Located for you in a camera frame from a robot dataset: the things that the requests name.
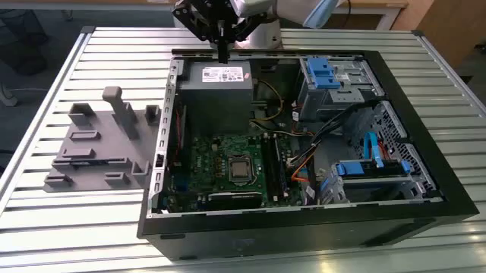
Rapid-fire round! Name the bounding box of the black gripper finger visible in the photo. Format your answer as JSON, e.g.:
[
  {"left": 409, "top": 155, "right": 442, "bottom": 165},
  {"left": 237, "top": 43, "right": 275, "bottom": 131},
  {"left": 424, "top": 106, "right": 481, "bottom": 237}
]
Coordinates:
[
  {"left": 170, "top": 0, "right": 225, "bottom": 64},
  {"left": 225, "top": 16, "right": 263, "bottom": 64}
]

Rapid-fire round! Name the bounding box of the RAM stick with blue label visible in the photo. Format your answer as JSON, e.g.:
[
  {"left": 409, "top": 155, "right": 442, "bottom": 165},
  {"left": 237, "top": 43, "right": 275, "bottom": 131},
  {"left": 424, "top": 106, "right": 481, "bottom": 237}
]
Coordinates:
[{"left": 70, "top": 160, "right": 110, "bottom": 167}]

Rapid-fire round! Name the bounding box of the empty black RAM slot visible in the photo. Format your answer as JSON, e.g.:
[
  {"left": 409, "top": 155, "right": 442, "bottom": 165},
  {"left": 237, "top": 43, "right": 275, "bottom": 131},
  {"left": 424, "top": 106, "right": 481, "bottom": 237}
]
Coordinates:
[{"left": 262, "top": 135, "right": 278, "bottom": 200}]

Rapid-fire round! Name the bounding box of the blue plastic drive carrier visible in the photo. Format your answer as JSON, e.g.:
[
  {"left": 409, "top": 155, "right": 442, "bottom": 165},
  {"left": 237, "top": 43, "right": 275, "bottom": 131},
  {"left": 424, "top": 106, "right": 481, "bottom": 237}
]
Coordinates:
[{"left": 308, "top": 57, "right": 340, "bottom": 89}]

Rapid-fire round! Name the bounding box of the grey power supply unit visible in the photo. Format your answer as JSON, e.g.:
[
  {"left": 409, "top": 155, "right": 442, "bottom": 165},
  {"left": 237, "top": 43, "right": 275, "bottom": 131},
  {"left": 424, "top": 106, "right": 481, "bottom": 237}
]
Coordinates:
[{"left": 178, "top": 61, "right": 255, "bottom": 136}]

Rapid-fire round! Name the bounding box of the metal drive cage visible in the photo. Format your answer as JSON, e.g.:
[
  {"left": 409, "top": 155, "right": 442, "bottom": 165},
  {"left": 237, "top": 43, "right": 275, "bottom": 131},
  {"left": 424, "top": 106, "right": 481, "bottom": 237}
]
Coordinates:
[{"left": 298, "top": 56, "right": 385, "bottom": 122}]

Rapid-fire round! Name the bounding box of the CPU socket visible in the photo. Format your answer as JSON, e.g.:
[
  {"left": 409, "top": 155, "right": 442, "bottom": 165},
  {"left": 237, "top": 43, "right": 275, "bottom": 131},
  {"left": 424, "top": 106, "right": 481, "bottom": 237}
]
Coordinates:
[{"left": 225, "top": 152, "right": 258, "bottom": 188}]

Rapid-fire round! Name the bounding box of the grey plastic parts rack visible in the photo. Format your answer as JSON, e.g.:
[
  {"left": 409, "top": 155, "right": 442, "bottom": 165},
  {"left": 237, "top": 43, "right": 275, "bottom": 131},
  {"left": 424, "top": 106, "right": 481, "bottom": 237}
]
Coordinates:
[{"left": 42, "top": 86, "right": 163, "bottom": 193}]

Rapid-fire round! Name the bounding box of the silver CPU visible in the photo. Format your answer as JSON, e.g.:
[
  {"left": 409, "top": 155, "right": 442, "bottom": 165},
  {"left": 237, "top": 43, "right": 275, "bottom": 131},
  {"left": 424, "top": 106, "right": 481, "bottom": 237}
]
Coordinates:
[{"left": 229, "top": 161, "right": 253, "bottom": 179}]

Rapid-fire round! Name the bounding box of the green motherboard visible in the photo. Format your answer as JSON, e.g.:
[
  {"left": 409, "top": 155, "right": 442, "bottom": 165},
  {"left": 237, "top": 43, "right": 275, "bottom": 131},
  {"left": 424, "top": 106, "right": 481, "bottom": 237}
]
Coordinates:
[{"left": 167, "top": 133, "right": 305, "bottom": 213}]

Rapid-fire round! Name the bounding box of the wooden cabinet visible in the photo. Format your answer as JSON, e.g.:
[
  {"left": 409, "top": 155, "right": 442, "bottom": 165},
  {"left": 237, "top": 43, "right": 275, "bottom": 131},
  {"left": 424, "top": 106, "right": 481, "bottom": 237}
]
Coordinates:
[{"left": 394, "top": 0, "right": 486, "bottom": 77}]

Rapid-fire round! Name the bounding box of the white furniture foot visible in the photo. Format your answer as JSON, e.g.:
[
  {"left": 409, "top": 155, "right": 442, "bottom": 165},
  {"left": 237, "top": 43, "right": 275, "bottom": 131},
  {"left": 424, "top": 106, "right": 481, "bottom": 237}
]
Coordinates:
[{"left": 0, "top": 82, "right": 19, "bottom": 107}]

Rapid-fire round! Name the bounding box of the hard disk in blue carrier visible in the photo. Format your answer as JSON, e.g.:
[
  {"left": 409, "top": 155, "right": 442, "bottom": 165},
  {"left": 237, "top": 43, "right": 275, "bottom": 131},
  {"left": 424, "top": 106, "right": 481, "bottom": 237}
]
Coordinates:
[{"left": 336, "top": 160, "right": 410, "bottom": 179}]

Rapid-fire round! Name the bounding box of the black graphics card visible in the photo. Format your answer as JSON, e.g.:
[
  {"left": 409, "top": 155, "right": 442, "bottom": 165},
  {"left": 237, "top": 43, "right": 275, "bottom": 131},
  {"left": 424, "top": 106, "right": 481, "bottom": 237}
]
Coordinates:
[{"left": 207, "top": 192, "right": 263, "bottom": 210}]

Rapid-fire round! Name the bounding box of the metal disk bay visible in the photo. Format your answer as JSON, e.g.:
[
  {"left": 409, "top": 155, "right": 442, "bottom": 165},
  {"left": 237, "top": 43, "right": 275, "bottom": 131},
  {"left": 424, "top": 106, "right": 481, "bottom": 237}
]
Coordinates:
[{"left": 317, "top": 167, "right": 444, "bottom": 204}]

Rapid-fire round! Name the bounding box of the black open PC case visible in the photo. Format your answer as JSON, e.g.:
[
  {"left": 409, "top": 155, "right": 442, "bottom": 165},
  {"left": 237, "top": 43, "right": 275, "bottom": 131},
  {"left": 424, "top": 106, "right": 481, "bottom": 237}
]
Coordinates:
[{"left": 135, "top": 48, "right": 480, "bottom": 261}]

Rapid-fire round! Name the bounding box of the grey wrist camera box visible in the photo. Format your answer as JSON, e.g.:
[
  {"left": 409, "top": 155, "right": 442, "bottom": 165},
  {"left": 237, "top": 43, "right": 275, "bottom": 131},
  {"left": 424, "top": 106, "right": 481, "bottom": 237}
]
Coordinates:
[{"left": 229, "top": 0, "right": 267, "bottom": 18}]

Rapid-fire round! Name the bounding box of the yellow wire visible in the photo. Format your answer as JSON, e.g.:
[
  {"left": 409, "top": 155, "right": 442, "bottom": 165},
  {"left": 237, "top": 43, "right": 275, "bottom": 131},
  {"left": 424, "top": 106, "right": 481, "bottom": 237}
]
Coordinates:
[{"left": 250, "top": 80, "right": 285, "bottom": 122}]

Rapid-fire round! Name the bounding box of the black cable bundle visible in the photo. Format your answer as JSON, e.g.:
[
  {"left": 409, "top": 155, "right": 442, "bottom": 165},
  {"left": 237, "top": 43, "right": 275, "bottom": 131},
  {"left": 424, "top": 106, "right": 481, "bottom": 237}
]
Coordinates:
[{"left": 290, "top": 101, "right": 381, "bottom": 168}]

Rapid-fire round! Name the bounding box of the orange wire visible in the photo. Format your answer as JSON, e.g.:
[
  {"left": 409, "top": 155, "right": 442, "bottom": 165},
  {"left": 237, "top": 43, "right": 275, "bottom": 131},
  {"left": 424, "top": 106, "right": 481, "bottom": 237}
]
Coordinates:
[{"left": 291, "top": 163, "right": 317, "bottom": 183}]

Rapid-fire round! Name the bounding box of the blue flat wire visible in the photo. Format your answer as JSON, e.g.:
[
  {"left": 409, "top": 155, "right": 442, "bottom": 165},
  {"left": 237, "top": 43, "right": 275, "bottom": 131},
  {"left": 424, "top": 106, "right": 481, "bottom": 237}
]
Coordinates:
[{"left": 364, "top": 132, "right": 385, "bottom": 168}]

